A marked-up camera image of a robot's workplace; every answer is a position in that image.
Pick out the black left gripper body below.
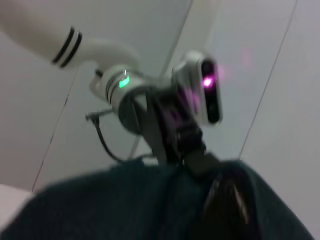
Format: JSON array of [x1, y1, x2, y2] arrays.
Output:
[[146, 84, 209, 164]]

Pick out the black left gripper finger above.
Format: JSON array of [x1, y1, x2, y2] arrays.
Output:
[[185, 150, 226, 179]]

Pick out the green cucumber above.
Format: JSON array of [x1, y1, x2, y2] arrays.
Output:
[[201, 172, 254, 227]]

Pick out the teal insulated lunch bag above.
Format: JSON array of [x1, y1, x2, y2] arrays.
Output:
[[17, 158, 316, 240]]

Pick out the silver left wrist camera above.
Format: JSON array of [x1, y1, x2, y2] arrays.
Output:
[[171, 50, 225, 128]]

